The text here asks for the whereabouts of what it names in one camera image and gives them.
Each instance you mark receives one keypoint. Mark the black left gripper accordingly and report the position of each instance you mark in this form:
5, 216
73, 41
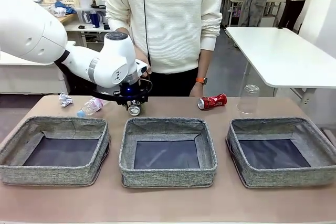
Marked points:
127, 90

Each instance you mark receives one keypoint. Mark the black Pepsi can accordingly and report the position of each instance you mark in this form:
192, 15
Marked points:
135, 110

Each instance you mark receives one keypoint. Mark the clear plastic water bottle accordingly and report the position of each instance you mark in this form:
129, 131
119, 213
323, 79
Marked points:
90, 107

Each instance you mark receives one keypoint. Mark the crushed red soda can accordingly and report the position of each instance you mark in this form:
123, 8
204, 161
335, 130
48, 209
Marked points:
214, 101

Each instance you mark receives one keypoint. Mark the clear plastic cup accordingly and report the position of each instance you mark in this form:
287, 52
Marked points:
248, 100

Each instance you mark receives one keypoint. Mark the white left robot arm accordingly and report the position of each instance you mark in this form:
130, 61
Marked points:
26, 32

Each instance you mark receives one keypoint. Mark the person's left forearm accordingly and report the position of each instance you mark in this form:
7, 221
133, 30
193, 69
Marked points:
203, 64

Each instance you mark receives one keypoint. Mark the person's right hand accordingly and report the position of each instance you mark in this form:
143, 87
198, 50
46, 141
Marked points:
143, 57

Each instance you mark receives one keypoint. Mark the person's left hand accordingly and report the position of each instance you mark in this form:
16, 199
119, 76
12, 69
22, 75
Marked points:
196, 90

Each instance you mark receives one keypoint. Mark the person's black trousers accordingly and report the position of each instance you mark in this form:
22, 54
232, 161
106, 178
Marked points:
173, 83

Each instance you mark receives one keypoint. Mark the crumpled paper ball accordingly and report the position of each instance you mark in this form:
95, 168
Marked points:
65, 100

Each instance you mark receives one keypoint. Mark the orange smartwatch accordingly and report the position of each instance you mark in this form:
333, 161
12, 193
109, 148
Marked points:
201, 80

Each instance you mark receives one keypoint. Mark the grey fabric basket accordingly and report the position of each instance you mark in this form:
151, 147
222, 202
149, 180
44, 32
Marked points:
52, 174
283, 178
168, 178

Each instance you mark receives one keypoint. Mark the black phone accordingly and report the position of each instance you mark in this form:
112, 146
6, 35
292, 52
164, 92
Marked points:
106, 27

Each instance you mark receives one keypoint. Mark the white background desk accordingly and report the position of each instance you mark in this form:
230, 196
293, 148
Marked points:
86, 32

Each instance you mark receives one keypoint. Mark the person's white knit sweater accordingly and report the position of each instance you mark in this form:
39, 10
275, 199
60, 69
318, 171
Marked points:
170, 19

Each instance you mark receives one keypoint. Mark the blue drink bottle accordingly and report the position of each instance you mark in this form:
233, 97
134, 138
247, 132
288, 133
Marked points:
95, 19

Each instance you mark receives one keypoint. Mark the clear bin with blue label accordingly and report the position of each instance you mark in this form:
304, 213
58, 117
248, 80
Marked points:
84, 15

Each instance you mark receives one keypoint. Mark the white desk with drawers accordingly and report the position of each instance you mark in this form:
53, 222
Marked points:
31, 77

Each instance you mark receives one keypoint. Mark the wooden workbench top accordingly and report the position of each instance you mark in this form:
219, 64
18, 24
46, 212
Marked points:
67, 18

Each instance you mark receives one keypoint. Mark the white paper roll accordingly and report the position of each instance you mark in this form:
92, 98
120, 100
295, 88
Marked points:
84, 1

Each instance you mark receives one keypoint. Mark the small white labelled box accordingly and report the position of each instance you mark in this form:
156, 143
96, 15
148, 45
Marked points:
59, 12

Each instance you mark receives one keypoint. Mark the blue cloth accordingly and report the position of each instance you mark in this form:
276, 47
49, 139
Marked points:
65, 6

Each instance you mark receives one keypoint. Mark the large white table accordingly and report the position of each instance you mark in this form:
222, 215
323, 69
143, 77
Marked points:
283, 56

